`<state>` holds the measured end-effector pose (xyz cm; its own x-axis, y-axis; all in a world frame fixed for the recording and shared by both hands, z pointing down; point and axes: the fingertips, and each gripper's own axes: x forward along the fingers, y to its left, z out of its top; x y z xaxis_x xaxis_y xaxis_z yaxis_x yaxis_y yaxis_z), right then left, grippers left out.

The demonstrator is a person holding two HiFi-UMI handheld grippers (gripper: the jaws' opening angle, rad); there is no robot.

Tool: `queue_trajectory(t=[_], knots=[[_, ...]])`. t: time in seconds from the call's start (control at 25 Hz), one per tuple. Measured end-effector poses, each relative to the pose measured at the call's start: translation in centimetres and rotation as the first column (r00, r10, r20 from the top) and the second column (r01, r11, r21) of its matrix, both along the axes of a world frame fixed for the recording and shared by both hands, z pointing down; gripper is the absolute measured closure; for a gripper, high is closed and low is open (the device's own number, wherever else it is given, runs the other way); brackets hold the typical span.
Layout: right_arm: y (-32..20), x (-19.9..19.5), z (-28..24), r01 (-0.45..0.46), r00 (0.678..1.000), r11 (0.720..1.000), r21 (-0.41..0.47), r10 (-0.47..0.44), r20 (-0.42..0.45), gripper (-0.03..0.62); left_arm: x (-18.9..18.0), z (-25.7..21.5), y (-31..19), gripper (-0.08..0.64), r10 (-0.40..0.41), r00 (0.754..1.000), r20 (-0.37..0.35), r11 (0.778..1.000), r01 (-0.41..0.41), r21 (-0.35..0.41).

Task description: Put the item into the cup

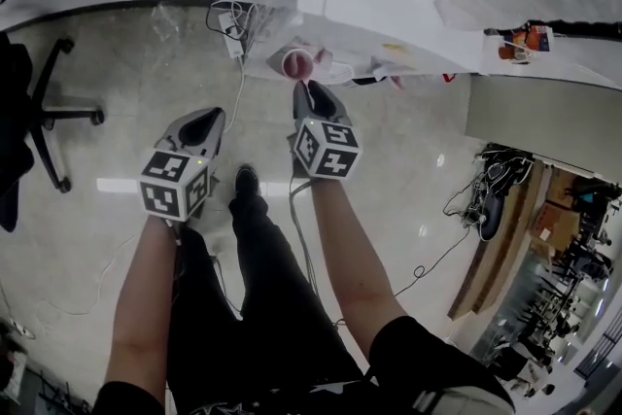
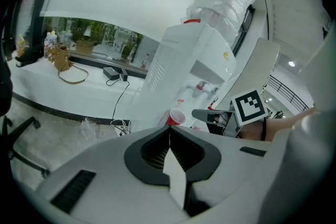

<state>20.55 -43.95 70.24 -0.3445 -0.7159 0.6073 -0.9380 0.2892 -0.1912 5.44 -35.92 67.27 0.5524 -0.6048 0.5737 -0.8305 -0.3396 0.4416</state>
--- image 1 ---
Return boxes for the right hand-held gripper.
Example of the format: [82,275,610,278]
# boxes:
[291,80,363,182]

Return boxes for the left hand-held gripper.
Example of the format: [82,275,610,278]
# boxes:
[137,107,227,224]

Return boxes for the red paper cup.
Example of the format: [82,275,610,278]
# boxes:
[282,48,313,80]

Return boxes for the person's left forearm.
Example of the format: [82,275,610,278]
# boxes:
[104,215,180,405]

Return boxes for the person's right forearm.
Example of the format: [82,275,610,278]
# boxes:
[309,176,410,357]

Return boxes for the person's black shoe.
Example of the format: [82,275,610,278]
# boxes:
[233,164,261,201]

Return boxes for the white power strip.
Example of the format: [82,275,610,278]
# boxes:
[217,10,247,60]

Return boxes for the black office chair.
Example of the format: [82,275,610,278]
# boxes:
[0,30,106,235]

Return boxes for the person's legs in black trousers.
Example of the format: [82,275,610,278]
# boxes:
[167,188,366,405]

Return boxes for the black game controller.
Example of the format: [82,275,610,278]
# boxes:
[477,161,510,243]

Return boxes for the grey metal locker cabinet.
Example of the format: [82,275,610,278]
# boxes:
[463,74,622,184]

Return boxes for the orange snack bag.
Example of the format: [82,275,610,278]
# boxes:
[497,23,556,65]

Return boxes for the wooden platform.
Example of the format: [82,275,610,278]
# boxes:
[446,158,551,323]

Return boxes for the person's black star-print shirt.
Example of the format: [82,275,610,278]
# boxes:
[91,315,517,415]

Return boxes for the large brown cardboard box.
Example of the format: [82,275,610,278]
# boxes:
[531,200,583,243]

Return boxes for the white power cable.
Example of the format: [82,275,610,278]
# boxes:
[224,55,247,132]

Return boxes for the tangle of black cables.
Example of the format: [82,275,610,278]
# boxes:
[441,145,535,243]

